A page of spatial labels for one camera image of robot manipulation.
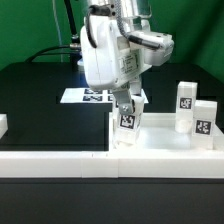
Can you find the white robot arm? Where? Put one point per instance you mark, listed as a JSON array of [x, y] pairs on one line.
[[114, 10]]

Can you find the white square table top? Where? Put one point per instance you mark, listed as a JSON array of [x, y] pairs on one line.
[[157, 132]]

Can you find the white marker sheet with tags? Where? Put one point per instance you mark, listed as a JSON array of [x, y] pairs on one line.
[[86, 95]]

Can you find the white fence obstacle frame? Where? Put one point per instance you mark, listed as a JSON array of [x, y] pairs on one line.
[[162, 164]]

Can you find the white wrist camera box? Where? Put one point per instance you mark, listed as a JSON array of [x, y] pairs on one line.
[[157, 47]]

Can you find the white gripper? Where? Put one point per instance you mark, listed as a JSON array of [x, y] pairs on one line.
[[112, 63]]

